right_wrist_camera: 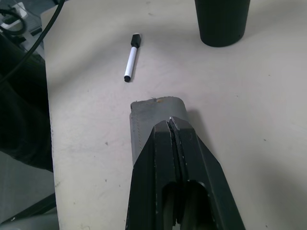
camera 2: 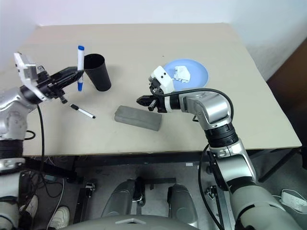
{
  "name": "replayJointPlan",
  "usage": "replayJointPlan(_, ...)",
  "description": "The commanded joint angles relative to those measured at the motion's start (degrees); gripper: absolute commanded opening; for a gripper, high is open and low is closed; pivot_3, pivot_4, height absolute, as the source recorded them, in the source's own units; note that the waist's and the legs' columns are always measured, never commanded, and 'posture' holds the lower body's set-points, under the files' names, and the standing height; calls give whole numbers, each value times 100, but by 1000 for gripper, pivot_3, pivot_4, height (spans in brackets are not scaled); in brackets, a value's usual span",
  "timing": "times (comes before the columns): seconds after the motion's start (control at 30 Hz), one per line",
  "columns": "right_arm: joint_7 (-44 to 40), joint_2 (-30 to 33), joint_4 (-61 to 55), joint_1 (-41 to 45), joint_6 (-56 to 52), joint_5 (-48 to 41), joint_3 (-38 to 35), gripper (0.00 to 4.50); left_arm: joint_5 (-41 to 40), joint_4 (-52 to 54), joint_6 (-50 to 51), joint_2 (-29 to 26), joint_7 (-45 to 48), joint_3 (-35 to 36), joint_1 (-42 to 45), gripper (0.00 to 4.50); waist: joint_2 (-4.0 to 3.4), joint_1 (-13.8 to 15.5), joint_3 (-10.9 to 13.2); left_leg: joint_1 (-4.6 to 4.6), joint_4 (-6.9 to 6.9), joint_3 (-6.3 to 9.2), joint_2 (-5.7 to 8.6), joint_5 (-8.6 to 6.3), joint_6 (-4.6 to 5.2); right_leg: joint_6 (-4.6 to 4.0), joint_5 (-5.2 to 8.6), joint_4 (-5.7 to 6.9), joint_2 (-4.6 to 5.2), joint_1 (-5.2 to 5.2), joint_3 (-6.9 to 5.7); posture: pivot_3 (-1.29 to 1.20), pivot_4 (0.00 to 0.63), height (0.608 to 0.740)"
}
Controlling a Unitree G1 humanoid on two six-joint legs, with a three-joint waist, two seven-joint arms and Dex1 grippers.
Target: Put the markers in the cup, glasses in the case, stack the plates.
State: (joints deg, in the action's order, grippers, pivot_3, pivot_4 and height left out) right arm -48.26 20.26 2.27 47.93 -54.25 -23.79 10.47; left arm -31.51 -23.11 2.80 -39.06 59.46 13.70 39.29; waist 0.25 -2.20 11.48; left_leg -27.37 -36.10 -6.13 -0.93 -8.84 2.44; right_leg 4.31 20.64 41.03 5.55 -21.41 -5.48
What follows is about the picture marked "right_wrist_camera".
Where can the grey glasses case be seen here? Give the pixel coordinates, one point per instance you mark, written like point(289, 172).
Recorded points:
point(153, 112)

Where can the white marker black cap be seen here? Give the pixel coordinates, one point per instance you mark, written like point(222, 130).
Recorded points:
point(132, 60)

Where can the black plastic cup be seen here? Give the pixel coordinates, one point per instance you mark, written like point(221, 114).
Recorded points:
point(220, 24)

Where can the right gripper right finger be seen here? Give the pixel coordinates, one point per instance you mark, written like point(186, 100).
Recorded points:
point(201, 172)

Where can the dark bulky shape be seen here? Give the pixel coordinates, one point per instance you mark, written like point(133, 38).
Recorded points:
point(21, 107)

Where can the black table frame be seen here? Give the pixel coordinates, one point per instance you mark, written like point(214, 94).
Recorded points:
point(36, 207)

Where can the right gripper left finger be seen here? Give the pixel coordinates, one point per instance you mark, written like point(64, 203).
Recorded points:
point(156, 172)

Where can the white power strip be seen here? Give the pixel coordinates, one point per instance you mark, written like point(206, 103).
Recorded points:
point(16, 10)

